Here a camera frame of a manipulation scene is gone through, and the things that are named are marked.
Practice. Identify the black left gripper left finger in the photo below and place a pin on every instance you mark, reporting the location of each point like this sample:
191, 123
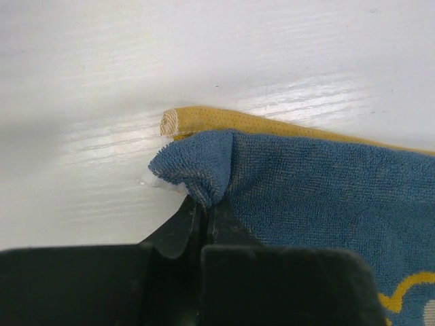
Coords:
153, 282

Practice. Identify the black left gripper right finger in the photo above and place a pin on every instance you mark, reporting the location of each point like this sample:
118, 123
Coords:
245, 283

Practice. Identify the yellow tiger towel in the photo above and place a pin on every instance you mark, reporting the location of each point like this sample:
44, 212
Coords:
302, 187

